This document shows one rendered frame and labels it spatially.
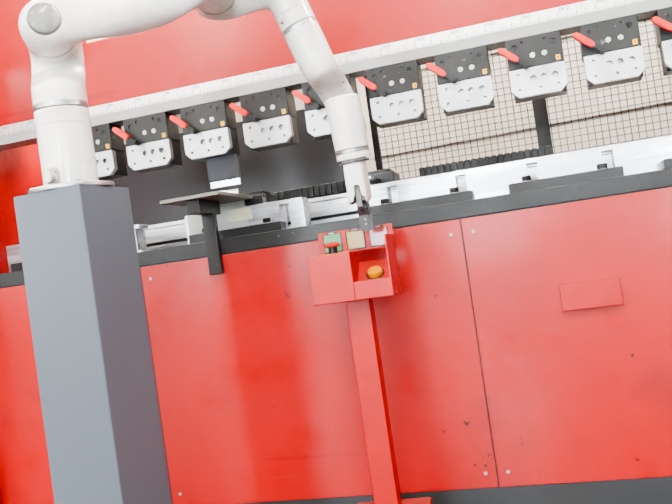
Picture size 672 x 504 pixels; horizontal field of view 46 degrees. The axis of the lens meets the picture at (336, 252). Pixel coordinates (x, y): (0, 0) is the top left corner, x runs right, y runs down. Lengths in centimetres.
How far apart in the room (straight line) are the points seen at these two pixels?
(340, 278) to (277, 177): 111
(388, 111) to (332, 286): 63
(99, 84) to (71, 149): 87
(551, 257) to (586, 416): 42
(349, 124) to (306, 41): 22
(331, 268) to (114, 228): 52
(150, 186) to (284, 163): 56
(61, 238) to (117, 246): 13
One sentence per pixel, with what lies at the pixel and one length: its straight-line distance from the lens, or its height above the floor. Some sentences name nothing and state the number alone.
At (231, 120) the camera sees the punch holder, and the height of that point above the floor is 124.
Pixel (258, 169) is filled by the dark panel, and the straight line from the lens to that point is 302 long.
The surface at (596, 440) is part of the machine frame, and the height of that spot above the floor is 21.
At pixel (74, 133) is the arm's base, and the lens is 187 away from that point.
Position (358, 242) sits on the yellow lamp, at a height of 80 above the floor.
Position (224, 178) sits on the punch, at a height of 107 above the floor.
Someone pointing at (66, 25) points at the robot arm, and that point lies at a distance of 189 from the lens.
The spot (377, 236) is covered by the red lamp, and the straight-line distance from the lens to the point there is 208.
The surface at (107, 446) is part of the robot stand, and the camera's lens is 181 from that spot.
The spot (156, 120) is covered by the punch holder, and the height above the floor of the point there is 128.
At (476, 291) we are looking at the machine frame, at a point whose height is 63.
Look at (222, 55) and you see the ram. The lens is 253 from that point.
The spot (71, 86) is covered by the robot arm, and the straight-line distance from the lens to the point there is 190.
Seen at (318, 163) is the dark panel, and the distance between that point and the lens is 294.
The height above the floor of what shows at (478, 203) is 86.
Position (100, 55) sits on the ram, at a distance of 273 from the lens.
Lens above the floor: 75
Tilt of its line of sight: 1 degrees up
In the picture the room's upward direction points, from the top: 8 degrees counter-clockwise
